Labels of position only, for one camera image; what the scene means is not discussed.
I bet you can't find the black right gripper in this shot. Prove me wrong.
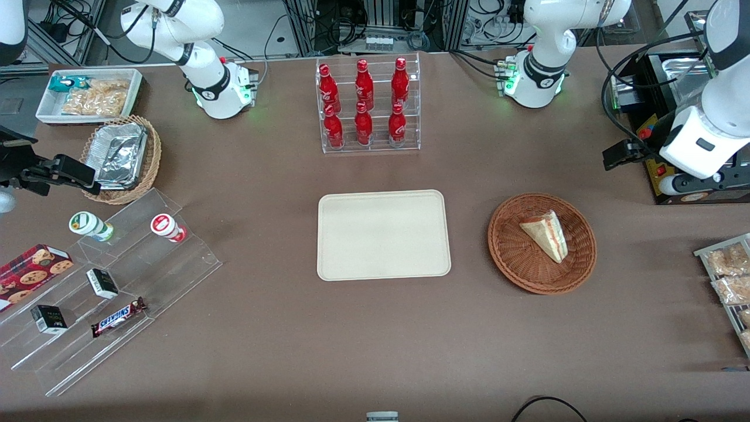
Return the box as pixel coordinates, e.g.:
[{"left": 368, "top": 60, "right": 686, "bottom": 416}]
[{"left": 0, "top": 125, "right": 101, "bottom": 198}]

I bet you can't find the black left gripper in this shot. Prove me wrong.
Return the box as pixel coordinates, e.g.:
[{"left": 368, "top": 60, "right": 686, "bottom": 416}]
[{"left": 602, "top": 139, "right": 664, "bottom": 172}]

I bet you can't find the triangular sandwich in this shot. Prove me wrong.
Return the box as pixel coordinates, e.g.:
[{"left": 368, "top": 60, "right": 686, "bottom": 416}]
[{"left": 519, "top": 210, "right": 569, "bottom": 264}]

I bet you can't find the light wicker basket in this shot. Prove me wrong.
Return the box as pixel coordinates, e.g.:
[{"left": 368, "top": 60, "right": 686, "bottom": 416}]
[{"left": 80, "top": 115, "right": 163, "bottom": 206}]

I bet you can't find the grey snack display tray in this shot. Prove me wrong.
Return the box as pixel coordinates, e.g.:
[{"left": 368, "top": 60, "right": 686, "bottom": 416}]
[{"left": 694, "top": 233, "right": 750, "bottom": 360}]

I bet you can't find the round brown wicker basket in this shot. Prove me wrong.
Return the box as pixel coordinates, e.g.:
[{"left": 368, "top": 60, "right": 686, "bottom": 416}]
[{"left": 487, "top": 193, "right": 598, "bottom": 295}]

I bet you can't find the beige plastic tray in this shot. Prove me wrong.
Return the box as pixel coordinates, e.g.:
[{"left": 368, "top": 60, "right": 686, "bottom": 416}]
[{"left": 317, "top": 189, "right": 452, "bottom": 282}]

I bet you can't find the stack of foil trays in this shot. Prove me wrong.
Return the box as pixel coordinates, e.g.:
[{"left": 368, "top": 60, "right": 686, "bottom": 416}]
[{"left": 93, "top": 122, "right": 149, "bottom": 190}]

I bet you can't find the black countertop machine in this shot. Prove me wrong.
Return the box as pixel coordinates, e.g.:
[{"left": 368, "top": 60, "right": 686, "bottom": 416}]
[{"left": 609, "top": 49, "right": 750, "bottom": 206}]

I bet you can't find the green lid cup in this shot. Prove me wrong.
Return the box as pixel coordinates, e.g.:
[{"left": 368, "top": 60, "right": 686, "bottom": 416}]
[{"left": 69, "top": 211, "right": 115, "bottom": 243}]

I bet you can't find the white rectangular bin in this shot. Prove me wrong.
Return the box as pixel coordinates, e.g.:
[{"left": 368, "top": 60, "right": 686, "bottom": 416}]
[{"left": 35, "top": 68, "right": 144, "bottom": 126}]

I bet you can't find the clear bag of crackers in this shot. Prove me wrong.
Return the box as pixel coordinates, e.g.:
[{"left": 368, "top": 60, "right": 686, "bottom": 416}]
[
  {"left": 61, "top": 88, "right": 129, "bottom": 117},
  {"left": 88, "top": 79, "right": 131, "bottom": 96}
]

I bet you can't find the green snack packet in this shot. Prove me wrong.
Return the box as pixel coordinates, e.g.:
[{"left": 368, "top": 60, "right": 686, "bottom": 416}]
[{"left": 48, "top": 75, "right": 92, "bottom": 94}]

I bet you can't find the red lid cup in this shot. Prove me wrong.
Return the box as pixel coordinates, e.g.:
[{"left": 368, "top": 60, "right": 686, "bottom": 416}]
[{"left": 149, "top": 213, "right": 188, "bottom": 244}]

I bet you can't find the red cookie box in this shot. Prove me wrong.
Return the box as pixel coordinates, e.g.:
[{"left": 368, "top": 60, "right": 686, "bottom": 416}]
[{"left": 0, "top": 244, "right": 74, "bottom": 314}]

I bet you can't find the small black box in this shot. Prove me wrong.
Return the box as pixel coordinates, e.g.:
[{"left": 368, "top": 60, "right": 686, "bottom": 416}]
[
  {"left": 30, "top": 304, "right": 69, "bottom": 336},
  {"left": 86, "top": 268, "right": 120, "bottom": 301}
]

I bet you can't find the clear acrylic stepped shelf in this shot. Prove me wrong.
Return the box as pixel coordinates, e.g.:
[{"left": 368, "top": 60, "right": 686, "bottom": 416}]
[{"left": 0, "top": 188, "right": 224, "bottom": 398}]

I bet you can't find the Snickers chocolate bar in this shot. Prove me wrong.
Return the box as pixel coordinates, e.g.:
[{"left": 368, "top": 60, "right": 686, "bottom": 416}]
[{"left": 90, "top": 297, "right": 148, "bottom": 339}]

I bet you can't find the red cola bottle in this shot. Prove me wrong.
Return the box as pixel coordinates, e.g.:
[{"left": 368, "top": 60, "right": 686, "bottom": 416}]
[
  {"left": 323, "top": 104, "right": 345, "bottom": 149},
  {"left": 387, "top": 103, "right": 408, "bottom": 148},
  {"left": 391, "top": 57, "right": 411, "bottom": 110},
  {"left": 354, "top": 101, "right": 374, "bottom": 147},
  {"left": 318, "top": 63, "right": 342, "bottom": 115},
  {"left": 354, "top": 59, "right": 375, "bottom": 111}
]

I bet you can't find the clear acrylic bottle rack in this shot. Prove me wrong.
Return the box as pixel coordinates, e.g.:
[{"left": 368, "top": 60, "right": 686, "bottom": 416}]
[{"left": 315, "top": 53, "right": 422, "bottom": 155}]

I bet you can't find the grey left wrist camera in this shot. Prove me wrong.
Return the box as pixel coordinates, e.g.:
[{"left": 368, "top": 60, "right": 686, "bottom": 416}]
[{"left": 658, "top": 169, "right": 740, "bottom": 197}]

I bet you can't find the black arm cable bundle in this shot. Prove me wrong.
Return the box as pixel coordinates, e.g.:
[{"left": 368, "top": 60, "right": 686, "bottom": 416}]
[{"left": 596, "top": 0, "right": 714, "bottom": 154}]

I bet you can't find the black cable on table edge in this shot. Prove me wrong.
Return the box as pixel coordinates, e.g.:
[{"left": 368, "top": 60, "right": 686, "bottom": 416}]
[{"left": 511, "top": 396, "right": 589, "bottom": 422}]

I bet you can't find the aluminium frame rack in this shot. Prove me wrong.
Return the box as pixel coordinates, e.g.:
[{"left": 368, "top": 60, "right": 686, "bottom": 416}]
[{"left": 283, "top": 0, "right": 471, "bottom": 55}]

